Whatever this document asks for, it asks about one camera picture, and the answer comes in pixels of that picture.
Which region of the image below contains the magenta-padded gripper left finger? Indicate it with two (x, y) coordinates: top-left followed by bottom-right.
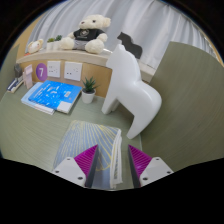
(51, 143), (100, 189)

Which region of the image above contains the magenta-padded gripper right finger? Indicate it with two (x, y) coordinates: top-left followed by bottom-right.
(127, 144), (175, 189)

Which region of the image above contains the blue towel with yellow print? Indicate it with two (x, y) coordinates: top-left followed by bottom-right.
(52, 119), (123, 190)

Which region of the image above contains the spiky potted plant, white pot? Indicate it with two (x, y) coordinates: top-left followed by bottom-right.
(81, 76), (98, 104)

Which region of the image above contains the bright blue book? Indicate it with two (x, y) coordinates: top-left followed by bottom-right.
(27, 79), (83, 114)

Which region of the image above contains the large white horse figure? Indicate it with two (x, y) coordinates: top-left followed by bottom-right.
(101, 43), (163, 140)

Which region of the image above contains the light blue book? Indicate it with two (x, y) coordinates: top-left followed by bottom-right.
(20, 82), (56, 116)

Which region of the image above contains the pink horse figure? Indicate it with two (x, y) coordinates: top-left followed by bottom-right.
(22, 64), (34, 90)

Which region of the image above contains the round purple number sign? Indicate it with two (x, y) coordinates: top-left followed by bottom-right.
(35, 62), (49, 83)

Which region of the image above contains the dark grey horse figure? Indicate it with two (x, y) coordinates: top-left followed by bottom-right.
(13, 63), (24, 81)

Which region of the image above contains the curved wooden ledge shelf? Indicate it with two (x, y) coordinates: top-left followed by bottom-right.
(15, 49), (158, 83)

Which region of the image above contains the black horse figure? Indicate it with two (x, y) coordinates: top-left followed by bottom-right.
(116, 31), (144, 60)

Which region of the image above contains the small potted plant, white pot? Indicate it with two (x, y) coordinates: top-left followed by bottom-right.
(53, 34), (63, 51)
(46, 37), (56, 52)

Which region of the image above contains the small cream plush toy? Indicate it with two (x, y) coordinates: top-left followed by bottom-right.
(25, 38), (45, 55)

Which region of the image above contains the cream teddy bear, black shirt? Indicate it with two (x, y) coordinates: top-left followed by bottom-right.
(59, 14), (112, 55)

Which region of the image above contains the white curtain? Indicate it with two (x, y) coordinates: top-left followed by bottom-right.
(26, 0), (218, 71)

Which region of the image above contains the white wall socket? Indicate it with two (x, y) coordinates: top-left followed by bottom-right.
(46, 60), (62, 79)
(63, 61), (83, 82)

